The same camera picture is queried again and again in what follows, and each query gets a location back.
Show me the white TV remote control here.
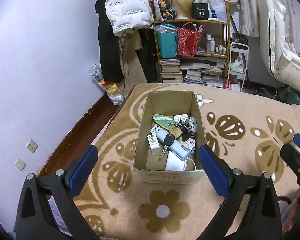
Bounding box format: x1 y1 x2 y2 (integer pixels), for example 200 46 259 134
150 125 196 152

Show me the light blue handheld device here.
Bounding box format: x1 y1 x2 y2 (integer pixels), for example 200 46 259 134
166 139 196 169

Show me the pale blue cartoon case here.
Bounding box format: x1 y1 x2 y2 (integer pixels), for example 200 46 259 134
185 116 198 136

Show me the black car key fob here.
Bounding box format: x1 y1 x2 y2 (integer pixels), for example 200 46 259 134
159 134 175 161

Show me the gold IC smart card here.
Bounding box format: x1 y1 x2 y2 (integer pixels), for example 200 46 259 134
168 126 183 139

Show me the brown cardboard box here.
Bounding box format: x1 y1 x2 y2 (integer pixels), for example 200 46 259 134
133 91 206 184

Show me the white Midea fan remote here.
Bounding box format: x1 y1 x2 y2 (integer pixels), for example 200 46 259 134
173 114 188 122

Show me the white power adapter plug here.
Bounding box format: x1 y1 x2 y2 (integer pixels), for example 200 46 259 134
147 134 161 156

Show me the beige brown floral rug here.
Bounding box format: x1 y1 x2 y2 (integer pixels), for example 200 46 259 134
75 83 300 239

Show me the white folded mattress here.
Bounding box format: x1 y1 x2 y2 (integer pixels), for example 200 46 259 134
257 0 300 92

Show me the white flat box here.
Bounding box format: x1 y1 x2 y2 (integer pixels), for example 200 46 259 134
165 151 187 171

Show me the white rolling cart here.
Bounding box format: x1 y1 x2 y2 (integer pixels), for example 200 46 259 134
226 42 249 92

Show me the pile of books right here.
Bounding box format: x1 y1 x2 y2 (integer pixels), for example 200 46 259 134
179 56 226 88

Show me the plastic bag with toys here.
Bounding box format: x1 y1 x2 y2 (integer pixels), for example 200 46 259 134
90 62 124 106

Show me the stack of books left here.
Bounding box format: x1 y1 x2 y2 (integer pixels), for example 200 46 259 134
160 57 183 83

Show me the red gift bag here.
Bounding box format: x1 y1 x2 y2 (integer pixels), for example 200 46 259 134
177 22 203 57

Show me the wooden bookshelf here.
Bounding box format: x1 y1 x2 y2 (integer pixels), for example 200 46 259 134
153 0 230 82

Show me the black box with 40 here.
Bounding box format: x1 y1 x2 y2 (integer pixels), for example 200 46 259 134
192 3 209 20

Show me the teal bag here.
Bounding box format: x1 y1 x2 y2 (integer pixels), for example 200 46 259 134
154 23 178 59

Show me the black hanging garment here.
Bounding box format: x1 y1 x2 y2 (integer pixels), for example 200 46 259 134
95 0 124 83

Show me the blonde wig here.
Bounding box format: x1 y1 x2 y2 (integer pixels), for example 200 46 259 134
170 0 193 20

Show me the pink black snack package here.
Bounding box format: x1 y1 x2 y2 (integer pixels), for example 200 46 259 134
151 0 174 21

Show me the white puffer jacket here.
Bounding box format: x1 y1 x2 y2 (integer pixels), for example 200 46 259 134
105 0 154 37

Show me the lower wall socket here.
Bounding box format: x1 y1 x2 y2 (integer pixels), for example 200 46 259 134
15 158 26 171

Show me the wall socket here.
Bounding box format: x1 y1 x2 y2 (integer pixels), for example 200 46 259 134
26 139 38 153
15 158 26 171

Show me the upper wall socket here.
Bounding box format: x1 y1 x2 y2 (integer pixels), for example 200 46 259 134
26 139 38 153

